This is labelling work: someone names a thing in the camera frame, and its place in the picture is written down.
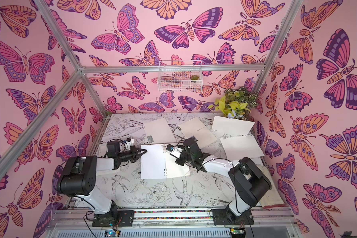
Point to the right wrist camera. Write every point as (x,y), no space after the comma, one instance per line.
(173,151)

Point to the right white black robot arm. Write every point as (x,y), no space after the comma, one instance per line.
(250,183)

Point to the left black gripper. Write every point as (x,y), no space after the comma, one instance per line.
(135,155)

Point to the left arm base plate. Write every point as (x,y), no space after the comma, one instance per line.
(122,218)

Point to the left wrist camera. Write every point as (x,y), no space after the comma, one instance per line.
(129,142)

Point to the white wire basket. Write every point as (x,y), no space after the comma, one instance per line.
(180,76)

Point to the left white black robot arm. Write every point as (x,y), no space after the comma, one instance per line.
(78,176)

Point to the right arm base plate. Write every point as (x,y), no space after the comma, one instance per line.
(225,217)

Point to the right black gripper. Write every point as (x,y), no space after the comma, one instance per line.
(185,154)

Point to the CAMP spiral notebook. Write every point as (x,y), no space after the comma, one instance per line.
(197,129)

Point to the beige oven mitt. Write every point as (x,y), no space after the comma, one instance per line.
(272,198)

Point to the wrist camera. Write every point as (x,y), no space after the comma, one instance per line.
(173,151)
(129,142)

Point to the torn lined page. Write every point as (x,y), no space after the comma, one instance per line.
(237,148)

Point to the potted green plant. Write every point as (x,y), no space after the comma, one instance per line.
(236,104)

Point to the small clear-spiral notebook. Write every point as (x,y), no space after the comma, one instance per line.
(158,164)

